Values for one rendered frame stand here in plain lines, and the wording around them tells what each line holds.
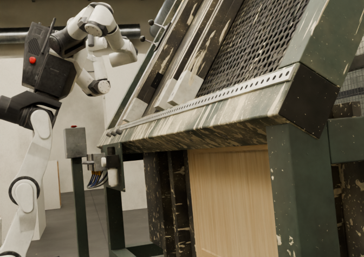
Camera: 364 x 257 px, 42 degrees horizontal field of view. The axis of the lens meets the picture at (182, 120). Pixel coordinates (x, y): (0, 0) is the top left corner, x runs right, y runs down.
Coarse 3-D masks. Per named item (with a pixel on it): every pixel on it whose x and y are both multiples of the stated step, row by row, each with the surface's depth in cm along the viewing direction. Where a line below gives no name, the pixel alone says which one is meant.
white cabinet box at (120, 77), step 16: (128, 64) 633; (112, 80) 627; (128, 80) 632; (112, 96) 625; (112, 112) 624; (128, 176) 622; (144, 176) 627; (128, 192) 621; (144, 192) 625; (128, 208) 619
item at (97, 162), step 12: (108, 144) 255; (120, 144) 227; (96, 156) 238; (108, 156) 226; (120, 156) 228; (96, 168) 238; (108, 168) 250; (120, 168) 229; (96, 180) 246; (108, 180) 228; (120, 180) 231
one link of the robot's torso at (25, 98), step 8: (0, 96) 227; (16, 96) 226; (24, 96) 227; (32, 96) 228; (40, 96) 229; (48, 96) 231; (0, 104) 224; (8, 104) 225; (16, 104) 226; (24, 104) 227; (40, 104) 241; (48, 104) 242; (56, 104) 232; (0, 112) 225; (8, 112) 225; (16, 112) 226; (24, 112) 227; (56, 112) 235; (8, 120) 228; (16, 120) 228
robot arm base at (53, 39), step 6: (54, 36) 213; (54, 42) 214; (60, 42) 213; (84, 42) 224; (54, 48) 217; (60, 48) 214; (72, 48) 222; (78, 48) 223; (60, 54) 217; (66, 54) 219; (72, 54) 222
